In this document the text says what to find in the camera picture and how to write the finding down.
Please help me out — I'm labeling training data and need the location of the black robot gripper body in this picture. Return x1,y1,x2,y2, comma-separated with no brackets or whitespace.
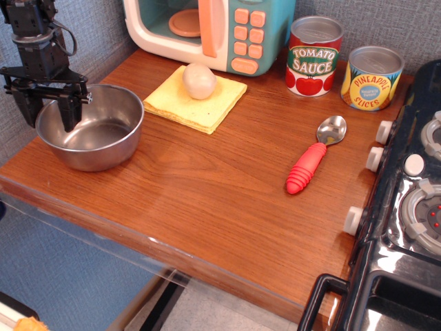
1,34,92,104

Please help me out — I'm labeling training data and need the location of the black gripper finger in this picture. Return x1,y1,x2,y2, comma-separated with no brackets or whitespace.
57,96,82,132
12,90,43,127

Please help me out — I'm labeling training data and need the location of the stainless steel pot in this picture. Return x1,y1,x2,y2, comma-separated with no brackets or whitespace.
36,84,144,172

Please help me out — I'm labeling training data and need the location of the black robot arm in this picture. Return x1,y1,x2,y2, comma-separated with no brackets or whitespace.
1,1,92,132

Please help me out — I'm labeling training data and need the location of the yellow folded cloth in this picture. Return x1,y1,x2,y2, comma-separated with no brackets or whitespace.
143,66,247,134

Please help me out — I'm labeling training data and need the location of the white egg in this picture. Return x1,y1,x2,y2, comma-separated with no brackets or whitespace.
182,63,217,100

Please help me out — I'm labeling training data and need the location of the toy microwave teal white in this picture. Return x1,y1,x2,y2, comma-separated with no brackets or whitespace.
123,1,296,77

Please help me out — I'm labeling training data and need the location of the orange object bottom left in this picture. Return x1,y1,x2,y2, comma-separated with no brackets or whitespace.
13,317,49,331

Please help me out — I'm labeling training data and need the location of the tomato sauce can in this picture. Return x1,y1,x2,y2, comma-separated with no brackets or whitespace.
285,16,344,97

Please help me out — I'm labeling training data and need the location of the pineapple slices can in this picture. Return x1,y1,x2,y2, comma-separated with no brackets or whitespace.
340,46,404,111

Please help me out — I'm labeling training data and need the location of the black toy stove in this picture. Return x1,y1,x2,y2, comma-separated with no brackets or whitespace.
298,60,440,330

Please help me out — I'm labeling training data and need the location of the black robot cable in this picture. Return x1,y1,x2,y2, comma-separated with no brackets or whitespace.
51,19,79,58

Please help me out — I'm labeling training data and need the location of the spoon with red handle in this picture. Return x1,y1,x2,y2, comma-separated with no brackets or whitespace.
285,115,347,194

